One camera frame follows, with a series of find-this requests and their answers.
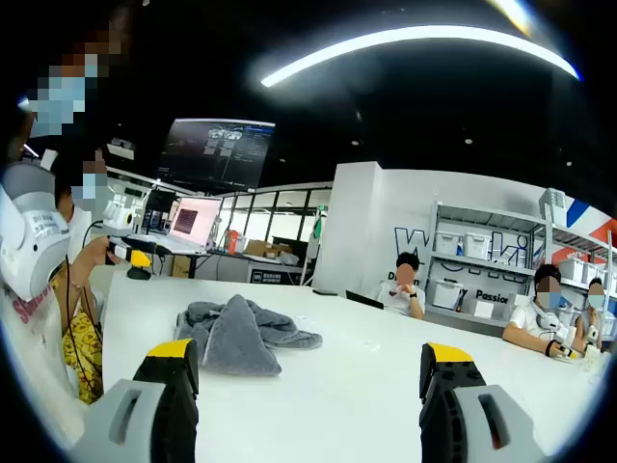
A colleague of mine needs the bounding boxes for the large wall screen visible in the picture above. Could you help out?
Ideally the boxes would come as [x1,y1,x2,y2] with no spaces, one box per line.
[156,118,277,194]

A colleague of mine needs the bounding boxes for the black chest device cable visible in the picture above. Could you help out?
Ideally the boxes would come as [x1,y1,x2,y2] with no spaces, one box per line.
[65,259,105,395]

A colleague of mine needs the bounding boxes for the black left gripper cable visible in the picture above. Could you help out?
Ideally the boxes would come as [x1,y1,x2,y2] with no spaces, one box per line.
[82,219,106,248]

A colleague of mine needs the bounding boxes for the ceiling light strip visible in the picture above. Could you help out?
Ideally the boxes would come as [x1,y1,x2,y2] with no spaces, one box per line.
[259,24,582,89]

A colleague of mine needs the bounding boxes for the white chest device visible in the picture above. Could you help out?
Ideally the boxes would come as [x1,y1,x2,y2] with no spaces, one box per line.
[0,161,72,301]

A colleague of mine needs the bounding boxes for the metal shelf rack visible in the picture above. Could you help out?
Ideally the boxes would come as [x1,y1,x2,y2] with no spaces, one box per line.
[426,200,617,322]

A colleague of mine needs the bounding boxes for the group of white storage boxes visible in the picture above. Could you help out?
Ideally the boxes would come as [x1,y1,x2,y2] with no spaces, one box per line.
[432,187,617,319]

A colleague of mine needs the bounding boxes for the person's left hand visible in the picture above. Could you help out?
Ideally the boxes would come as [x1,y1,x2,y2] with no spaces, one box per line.
[86,239,121,266]

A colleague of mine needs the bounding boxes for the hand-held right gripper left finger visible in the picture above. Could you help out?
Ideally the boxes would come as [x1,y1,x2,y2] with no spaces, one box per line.
[69,338,201,463]

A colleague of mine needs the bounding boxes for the white table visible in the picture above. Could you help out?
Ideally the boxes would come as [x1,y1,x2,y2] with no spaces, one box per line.
[100,269,608,463]

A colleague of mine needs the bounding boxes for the small dark monitor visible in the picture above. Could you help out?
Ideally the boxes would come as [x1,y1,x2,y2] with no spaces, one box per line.
[142,189,175,233]

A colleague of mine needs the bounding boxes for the yellow printed cloth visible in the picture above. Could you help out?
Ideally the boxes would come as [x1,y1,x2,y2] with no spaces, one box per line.
[61,308,105,405]

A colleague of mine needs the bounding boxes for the grey towel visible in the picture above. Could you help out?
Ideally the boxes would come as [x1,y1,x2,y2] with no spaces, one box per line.
[175,293,324,378]

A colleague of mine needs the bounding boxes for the cardboard box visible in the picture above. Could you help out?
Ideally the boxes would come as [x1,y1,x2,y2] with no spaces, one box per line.
[244,238,282,258]

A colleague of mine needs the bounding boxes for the black laptop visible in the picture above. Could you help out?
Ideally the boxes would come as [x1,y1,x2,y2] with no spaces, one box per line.
[345,290,386,311]

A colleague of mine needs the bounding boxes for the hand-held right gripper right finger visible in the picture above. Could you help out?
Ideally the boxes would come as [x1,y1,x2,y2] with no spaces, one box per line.
[418,341,550,463]

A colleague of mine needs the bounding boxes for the black cabinet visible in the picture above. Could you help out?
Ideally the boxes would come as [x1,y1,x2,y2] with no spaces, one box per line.
[247,258,310,286]

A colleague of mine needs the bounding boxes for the person's white printed shirt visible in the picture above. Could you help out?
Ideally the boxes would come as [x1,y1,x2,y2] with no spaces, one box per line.
[0,277,81,449]

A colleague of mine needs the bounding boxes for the open laptop pink screen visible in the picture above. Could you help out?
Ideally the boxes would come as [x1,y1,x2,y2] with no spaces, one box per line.
[125,194,224,256]

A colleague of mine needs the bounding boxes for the green flag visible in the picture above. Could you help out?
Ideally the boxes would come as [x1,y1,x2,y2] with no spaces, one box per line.
[311,206,330,242]

